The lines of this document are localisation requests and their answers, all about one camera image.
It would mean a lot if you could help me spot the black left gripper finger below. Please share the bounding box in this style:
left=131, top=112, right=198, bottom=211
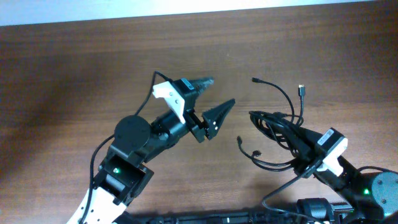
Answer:
left=189, top=77, right=214, bottom=99
left=202, top=98, right=235, bottom=139

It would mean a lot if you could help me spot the thick black USB cable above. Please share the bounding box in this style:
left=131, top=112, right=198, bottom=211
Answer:
left=236, top=83, right=307, bottom=172

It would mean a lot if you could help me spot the thin black micro USB cable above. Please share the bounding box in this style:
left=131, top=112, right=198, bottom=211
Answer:
left=251, top=77, right=296, bottom=124

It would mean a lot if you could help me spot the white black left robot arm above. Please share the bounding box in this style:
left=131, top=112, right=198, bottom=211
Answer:
left=69, top=78, right=235, bottom=223

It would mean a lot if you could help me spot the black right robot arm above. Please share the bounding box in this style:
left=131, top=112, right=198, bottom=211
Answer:
left=288, top=128, right=397, bottom=223

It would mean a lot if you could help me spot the left camera black cable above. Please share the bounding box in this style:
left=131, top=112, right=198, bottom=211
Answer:
left=79, top=70, right=174, bottom=224

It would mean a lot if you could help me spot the camera black cable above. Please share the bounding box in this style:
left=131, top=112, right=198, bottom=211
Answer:
left=79, top=70, right=174, bottom=224
left=261, top=157, right=324, bottom=224

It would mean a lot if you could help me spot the right camera black cable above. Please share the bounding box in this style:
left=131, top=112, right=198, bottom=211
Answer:
left=261, top=157, right=324, bottom=224

